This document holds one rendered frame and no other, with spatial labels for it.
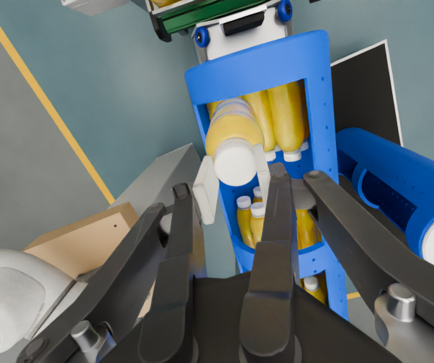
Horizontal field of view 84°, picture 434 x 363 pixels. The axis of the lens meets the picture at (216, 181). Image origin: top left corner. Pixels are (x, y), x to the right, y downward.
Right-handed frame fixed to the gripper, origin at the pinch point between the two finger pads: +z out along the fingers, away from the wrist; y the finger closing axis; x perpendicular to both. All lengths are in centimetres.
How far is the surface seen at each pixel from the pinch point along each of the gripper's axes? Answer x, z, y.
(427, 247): -51, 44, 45
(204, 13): 24, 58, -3
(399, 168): -38, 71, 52
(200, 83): 7.7, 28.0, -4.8
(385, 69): -10, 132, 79
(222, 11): 23, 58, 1
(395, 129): -44, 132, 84
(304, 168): -21, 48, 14
